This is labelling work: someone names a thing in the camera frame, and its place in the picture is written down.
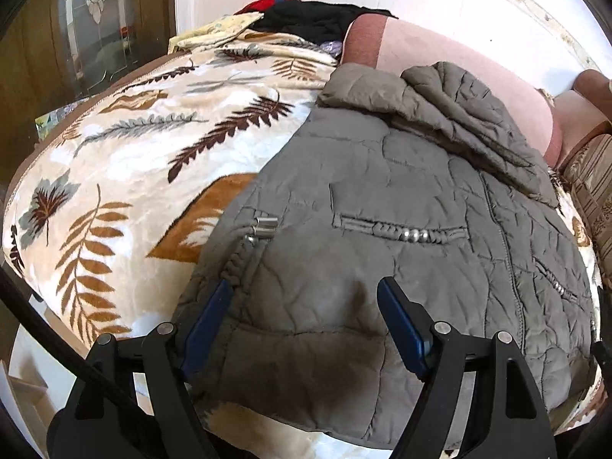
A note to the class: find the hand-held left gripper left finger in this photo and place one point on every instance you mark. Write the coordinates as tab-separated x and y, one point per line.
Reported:
205	325

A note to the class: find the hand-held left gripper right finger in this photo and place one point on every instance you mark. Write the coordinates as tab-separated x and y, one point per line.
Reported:
406	330

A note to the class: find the grey hooded puffer jacket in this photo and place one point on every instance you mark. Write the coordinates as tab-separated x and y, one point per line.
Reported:
392	210

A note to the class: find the leaf-print fleece blanket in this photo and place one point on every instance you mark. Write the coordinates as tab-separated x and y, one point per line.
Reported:
134	162

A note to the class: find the striped beige sofa cushion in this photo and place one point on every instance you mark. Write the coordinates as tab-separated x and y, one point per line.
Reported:
593	186

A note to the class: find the green printed box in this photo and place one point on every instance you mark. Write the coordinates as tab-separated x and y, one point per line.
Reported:
48	124

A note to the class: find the pink and brown cushion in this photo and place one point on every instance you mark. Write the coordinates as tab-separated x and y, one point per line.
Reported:
583	105

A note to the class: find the pink quilted bolster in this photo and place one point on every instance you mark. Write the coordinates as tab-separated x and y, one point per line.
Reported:
430	43

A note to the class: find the lilac patterned cloth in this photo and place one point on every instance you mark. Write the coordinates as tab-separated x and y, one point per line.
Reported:
331	48

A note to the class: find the pale yellow cloth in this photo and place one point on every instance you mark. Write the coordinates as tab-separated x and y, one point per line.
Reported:
215	31

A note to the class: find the wooden door with glass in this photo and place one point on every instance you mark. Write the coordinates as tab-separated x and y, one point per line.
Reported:
71	38

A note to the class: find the black and red clothing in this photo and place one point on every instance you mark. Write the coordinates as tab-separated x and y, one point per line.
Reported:
311	14

